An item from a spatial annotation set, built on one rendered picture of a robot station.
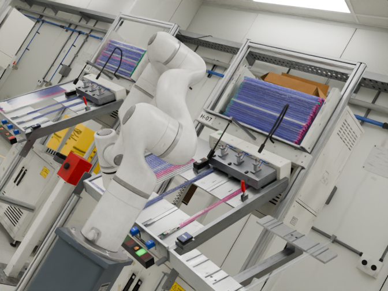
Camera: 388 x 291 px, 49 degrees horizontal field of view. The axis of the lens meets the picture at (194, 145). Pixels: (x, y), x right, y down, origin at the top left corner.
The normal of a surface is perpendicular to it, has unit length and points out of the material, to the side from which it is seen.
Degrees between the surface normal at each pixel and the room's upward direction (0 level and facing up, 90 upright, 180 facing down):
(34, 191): 90
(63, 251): 90
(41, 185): 90
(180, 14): 90
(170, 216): 46
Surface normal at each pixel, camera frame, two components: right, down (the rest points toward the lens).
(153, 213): -0.06, -0.88
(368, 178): -0.57, -0.39
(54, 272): -0.22, -0.21
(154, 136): 0.32, 0.33
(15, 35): 0.65, 0.32
